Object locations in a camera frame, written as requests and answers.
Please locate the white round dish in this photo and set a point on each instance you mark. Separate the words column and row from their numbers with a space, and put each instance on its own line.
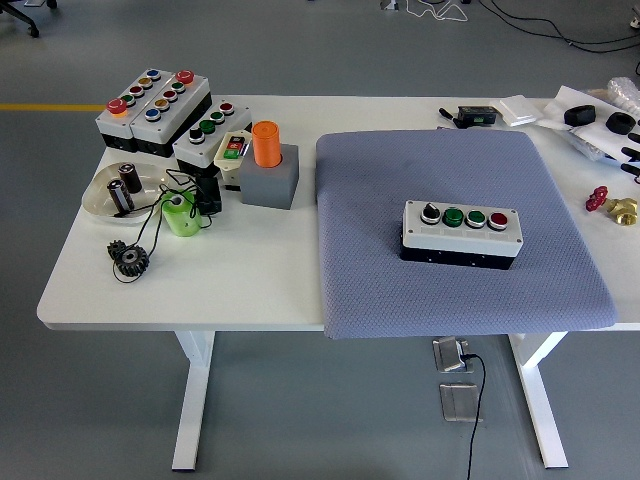
column 97, row 195

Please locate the black office chair base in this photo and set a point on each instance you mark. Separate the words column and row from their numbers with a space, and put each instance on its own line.
column 22, row 17

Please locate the five-button box red mushroom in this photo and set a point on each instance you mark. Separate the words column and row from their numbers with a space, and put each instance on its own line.
column 127, row 112
column 165, row 117

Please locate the white paper sheet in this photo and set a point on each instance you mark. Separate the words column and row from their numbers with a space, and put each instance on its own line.
column 557, row 107

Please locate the small black gear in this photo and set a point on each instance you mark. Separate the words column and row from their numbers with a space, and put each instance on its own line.
column 114, row 250

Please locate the brown capacitor cylinder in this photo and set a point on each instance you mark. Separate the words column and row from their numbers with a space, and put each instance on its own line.
column 131, row 179
column 121, row 196

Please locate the closed metal floor plate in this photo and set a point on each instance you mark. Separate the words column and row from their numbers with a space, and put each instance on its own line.
column 460, row 402

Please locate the green plastic spool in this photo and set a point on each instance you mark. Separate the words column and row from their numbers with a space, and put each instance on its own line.
column 182, row 217

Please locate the large black gear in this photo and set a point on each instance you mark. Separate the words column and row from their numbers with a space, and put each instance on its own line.
column 132, row 261

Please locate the four-button control box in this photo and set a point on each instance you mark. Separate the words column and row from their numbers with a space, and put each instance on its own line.
column 462, row 239
column 212, row 140

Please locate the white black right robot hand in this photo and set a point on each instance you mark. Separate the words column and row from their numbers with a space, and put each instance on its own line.
column 634, row 170

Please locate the cream red-green switch box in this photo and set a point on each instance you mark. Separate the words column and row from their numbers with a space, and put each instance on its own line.
column 231, row 155

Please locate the black pen tool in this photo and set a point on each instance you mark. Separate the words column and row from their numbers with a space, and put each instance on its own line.
column 448, row 116

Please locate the black power adapter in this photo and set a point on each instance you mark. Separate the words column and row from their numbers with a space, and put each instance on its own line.
column 209, row 197

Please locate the clear bubble wrap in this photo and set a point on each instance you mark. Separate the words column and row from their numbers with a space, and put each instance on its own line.
column 622, row 90

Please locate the grey block holder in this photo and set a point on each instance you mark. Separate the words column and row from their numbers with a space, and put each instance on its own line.
column 267, row 187

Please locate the white table leg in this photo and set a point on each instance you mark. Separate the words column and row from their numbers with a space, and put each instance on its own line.
column 542, row 400
column 192, row 400

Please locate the grey-blue textured mat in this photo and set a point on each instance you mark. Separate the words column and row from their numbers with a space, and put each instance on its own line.
column 380, row 200

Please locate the orange cylinder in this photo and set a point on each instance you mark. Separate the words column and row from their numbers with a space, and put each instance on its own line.
column 266, row 145

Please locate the open metal floor socket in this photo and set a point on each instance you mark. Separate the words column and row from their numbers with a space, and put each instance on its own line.
column 450, row 356

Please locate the black device green connector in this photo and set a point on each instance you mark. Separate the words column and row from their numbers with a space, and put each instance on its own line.
column 477, row 115

